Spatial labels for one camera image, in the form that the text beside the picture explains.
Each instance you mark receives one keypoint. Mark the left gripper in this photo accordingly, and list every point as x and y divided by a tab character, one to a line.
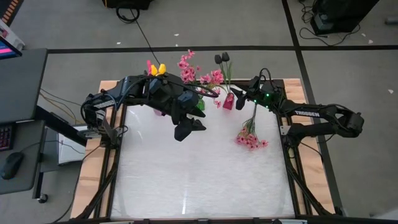
169	93

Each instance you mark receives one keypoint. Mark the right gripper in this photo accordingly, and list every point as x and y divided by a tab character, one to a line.
265	91

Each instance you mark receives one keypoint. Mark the purple glass vase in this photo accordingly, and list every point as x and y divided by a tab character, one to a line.
158	112

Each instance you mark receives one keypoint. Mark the pink artificial flower bunch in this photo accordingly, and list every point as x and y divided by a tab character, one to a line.
248	140
217	76
187	73

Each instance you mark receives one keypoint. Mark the black tulip stem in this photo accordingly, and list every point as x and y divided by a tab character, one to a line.
218	59

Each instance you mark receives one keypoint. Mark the yellow artificial tulip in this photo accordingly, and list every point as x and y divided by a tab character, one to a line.
154	70
162	68

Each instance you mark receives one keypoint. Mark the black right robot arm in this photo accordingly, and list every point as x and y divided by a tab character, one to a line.
329	129

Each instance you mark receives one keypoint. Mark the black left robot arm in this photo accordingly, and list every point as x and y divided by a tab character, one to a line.
130	90

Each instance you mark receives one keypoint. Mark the red glass vase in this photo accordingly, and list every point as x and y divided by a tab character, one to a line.
229	102

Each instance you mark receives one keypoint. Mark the green glass vase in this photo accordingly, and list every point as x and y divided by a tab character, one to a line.
201	104

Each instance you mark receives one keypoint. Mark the large black equipment case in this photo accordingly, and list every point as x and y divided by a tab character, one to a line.
342	12

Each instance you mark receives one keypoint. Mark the black caster wheel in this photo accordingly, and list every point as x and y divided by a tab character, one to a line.
43	198

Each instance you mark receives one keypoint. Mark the grey floor object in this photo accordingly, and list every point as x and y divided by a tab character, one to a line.
392	20

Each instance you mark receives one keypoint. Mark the grey desk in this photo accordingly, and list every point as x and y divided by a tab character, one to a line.
21	81

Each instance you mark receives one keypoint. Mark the black computer mouse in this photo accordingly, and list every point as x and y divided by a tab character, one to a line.
12	165

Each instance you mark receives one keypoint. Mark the backlit keyboard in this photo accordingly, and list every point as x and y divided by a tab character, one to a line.
4	138

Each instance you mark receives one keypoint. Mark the white cardboard box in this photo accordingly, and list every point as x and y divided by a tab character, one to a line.
14	35

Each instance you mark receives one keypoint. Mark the desk computer monitor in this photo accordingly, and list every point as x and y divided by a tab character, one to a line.
6	49

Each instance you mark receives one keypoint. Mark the black orange striped mat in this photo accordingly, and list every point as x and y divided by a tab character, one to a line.
11	9

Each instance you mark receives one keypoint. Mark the black metal table frame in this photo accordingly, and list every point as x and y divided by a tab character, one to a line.
291	186

